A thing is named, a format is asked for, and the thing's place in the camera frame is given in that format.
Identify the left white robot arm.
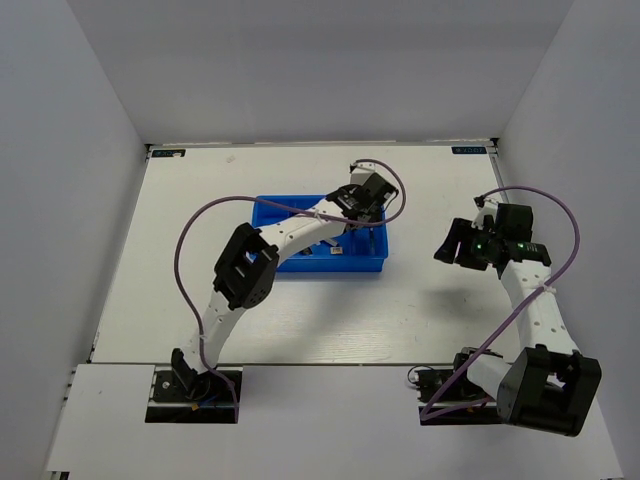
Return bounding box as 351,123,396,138
171,170,406,400

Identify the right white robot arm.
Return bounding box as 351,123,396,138
420,198,602,437

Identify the blue divided plastic tray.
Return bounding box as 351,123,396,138
251,195,388,273

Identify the right corner label sticker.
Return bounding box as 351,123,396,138
451,146,487,155

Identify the corner label sticker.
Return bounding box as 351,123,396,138
451,146,487,155
151,149,186,158

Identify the left corner label sticker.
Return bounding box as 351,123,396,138
151,149,186,158

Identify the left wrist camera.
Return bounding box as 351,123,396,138
349,161,376,186

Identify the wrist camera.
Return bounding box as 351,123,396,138
472,196,499,230
349,161,376,186

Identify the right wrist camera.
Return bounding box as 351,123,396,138
472,196,499,230

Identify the aluminium table rail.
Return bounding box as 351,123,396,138
489,138,569,364

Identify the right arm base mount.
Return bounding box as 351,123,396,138
406,347,501,426

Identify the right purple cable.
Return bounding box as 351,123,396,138
419,186,582,422

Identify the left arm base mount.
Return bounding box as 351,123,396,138
145,369,237,425

